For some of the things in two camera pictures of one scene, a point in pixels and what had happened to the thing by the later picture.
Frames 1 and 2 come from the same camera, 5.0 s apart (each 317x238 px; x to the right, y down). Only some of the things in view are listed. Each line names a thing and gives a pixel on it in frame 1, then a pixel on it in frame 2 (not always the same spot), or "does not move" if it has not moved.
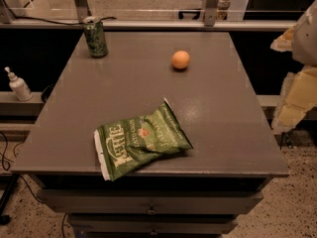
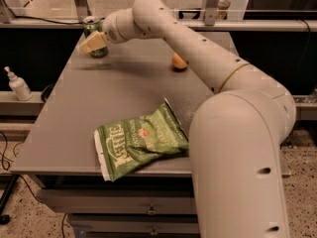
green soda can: (96, 38) does not move
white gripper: (306, 40) -> (113, 28)
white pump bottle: (19, 86) does not move
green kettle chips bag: (126, 145) does not move
